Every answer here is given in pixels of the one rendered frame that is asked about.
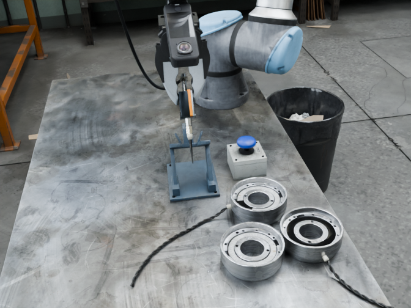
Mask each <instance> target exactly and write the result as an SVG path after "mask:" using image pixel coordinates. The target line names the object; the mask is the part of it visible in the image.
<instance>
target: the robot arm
mask: <svg viewBox="0 0 411 308"><path fill-rule="evenodd" d="M293 1H294V0H257V3H256V7H255V9H254V10H252V11H251V12H250V13H249V15H248V21H245V20H242V18H243V16H242V14H241V12H239V11H236V10H225V11H219V12H213V13H210V14H207V15H204V16H203V17H201V18H200V19H198V16H197V13H196V12H192V11H191V5H190V4H188V1H187V0H166V5H165V6H164V9H163V11H164V15H158V23H159V30H160V33H159V34H158V37H159V38H160V43H156V44H155V47H156V52H155V66H156V69H157V72H158V74H159V76H160V78H161V81H162V83H163V85H164V87H165V89H166V91H167V93H168V95H169V97H170V99H171V100H172V101H173V102H174V104H175V105H179V97H178V93H177V88H178V85H177V81H176V77H177V75H178V72H179V67H188V70H189V73H190V75H191V76H192V79H191V85H192V88H193V90H192V94H193V102H194V103H193V104H195V103H196V104H197V105H199V106H201V107H203V108H206V109H213V110H227V109H233V108H237V107H239V106H241V105H244V104H245V103H246V102H247V101H248V99H249V89H248V86H247V83H246V80H245V77H244V75H243V71H242V68H245V69H250V70H256V71H260V72H266V73H268V74H271V73H274V74H279V75H282V74H285V73H287V72H288V71H289V70H290V69H291V68H292V67H293V66H294V64H295V62H296V60H297V58H298V55H299V53H300V50H301V47H302V41H303V37H302V36H303V32H302V30H301V29H300V28H299V27H298V26H296V24H297V18H296V17H295V15H294V14H293V12H292V6H293Z"/></svg>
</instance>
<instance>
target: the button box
mask: <svg viewBox="0 0 411 308"><path fill-rule="evenodd" d="M227 156H228V165H229V168H230V170H231V173H232V176H233V179H234V180H239V179H244V178H250V177H262V176H267V157H266V155H265V153H264V151H263V149H262V147H261V145H260V143H259V141H256V145H255V146H254V147H252V148H250V149H249V150H248V151H244V149H243V148H240V147H239V146H238V145H237V144H229V145H227Z"/></svg>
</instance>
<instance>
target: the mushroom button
mask: <svg viewBox="0 0 411 308"><path fill-rule="evenodd" d="M237 145H238V146H239V147H240V148H243V149H244V151H248V150H249V149H250V148H252V147H254V146H255V145H256V140H255V138H254V137H252V136H241V137H239V138H238V140H237Z"/></svg>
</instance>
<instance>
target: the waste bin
mask: <svg viewBox="0 0 411 308"><path fill-rule="evenodd" d="M266 100H267V101H268V103H269V105H270V107H271V108H272V109H273V112H274V113H275V115H276V116H277V118H278V120H279V121H280V123H281V124H282V126H283V128H284V130H285V131H286V133H287V135H288V136H289V138H290V139H291V141H292V143H293V144H294V146H295V148H296V149H297V151H298V153H299V154H300V156H301V158H302V160H303V161H304V163H305V164H306V166H307V168H308V169H309V171H310V173H311V174H312V176H313V177H314V179H315V181H316V183H317V184H318V185H319V188H320V189H321V191H322V192H323V193H324V192H325V191H326V190H327V188H328V182H329V179H330V173H331V167H332V164H333V158H334V154H335V148H336V143H337V138H338V136H339V132H340V127H341V122H342V118H343V114H344V110H345V105H344V102H343V101H342V99H340V98H339V97H338V96H336V95H335V94H333V93H331V92H329V91H327V90H323V89H319V88H315V87H288V88H285V89H281V90H277V91H276V92H274V93H272V94H270V95H269V96H268V97H267V99H266ZM296 113H297V114H298V115H302V114H303V113H308V114H309V116H313V115H315V116H324V117H323V120H319V121H312V122H305V121H298V120H291V119H289V118H290V117H291V115H294V114H296Z"/></svg>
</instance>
